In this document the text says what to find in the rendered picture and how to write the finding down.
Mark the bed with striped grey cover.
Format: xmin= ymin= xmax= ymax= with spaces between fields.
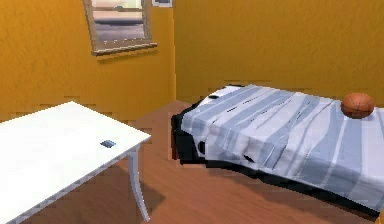
xmin=170 ymin=84 xmax=384 ymax=219

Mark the white table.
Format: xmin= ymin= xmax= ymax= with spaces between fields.
xmin=0 ymin=100 xmax=153 ymax=224

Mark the orange basketball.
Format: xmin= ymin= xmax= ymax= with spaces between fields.
xmin=340 ymin=92 xmax=376 ymax=120

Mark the white framed wall picture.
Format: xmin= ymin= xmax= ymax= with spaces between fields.
xmin=152 ymin=0 xmax=174 ymax=8

